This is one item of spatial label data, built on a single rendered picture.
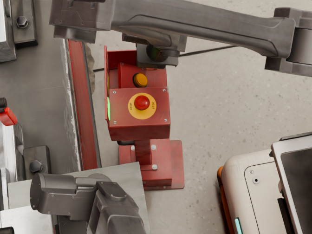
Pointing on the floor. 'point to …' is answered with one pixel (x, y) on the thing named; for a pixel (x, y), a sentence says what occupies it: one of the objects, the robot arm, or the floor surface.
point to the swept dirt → (90, 68)
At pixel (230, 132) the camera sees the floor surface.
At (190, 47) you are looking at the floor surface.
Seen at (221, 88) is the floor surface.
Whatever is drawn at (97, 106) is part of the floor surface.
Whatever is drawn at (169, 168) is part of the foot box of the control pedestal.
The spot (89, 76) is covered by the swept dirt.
